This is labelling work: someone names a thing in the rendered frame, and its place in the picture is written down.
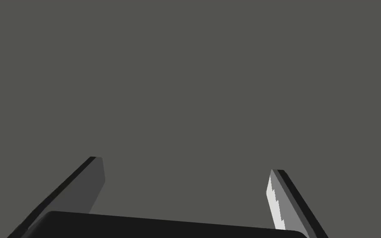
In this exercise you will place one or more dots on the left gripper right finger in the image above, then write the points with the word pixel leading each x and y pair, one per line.
pixel 288 205

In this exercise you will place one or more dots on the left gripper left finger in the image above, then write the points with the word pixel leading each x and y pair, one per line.
pixel 79 188

